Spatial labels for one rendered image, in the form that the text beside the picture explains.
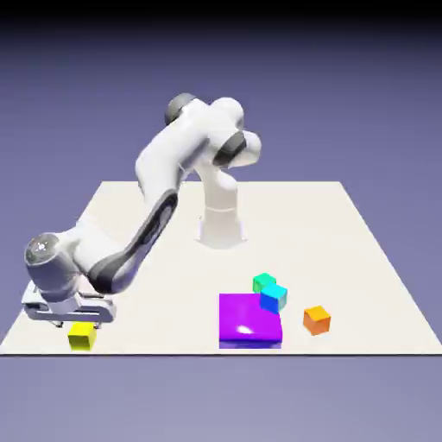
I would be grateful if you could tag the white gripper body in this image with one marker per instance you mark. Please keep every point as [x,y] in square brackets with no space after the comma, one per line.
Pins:
[90,309]

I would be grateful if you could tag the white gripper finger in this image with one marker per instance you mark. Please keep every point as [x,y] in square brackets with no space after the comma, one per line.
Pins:
[58,323]
[97,324]

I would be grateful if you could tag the small cyan cube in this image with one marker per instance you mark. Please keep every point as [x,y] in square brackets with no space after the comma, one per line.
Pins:
[273,297]

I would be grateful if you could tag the small orange cube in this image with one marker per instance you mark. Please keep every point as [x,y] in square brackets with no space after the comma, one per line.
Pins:
[316,320]

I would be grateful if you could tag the small yellow cube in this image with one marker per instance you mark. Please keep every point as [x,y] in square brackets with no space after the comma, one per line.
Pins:
[82,336]

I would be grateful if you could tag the small green cube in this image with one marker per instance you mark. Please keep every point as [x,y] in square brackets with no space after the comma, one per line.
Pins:
[261,281]

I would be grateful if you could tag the large purple box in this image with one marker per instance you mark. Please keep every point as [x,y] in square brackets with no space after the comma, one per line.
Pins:
[247,321]

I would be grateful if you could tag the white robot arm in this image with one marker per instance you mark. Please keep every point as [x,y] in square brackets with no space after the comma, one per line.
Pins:
[165,155]

